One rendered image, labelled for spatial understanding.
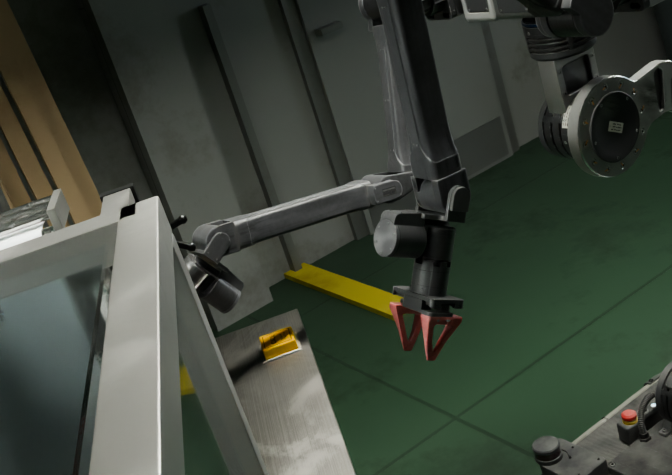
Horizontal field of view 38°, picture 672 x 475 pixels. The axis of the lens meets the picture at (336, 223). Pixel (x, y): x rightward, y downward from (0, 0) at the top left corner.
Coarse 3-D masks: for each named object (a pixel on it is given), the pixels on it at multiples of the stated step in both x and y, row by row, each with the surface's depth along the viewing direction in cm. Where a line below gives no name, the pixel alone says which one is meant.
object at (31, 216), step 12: (60, 192) 140; (24, 204) 140; (36, 204) 140; (48, 204) 137; (60, 204) 137; (0, 216) 139; (12, 216) 136; (24, 216) 136; (36, 216) 133; (48, 216) 133; (60, 216) 134; (0, 228) 133; (12, 228) 133; (24, 228) 135; (36, 228) 133; (60, 228) 133; (0, 240) 133
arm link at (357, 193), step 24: (336, 192) 192; (360, 192) 194; (384, 192) 194; (240, 216) 185; (264, 216) 184; (288, 216) 187; (312, 216) 190; (336, 216) 193; (192, 240) 183; (240, 240) 181
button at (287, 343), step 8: (288, 328) 200; (264, 336) 200; (272, 336) 199; (280, 336) 198; (288, 336) 197; (264, 344) 197; (272, 344) 196; (280, 344) 195; (288, 344) 195; (296, 344) 196; (264, 352) 195; (272, 352) 195; (280, 352) 195
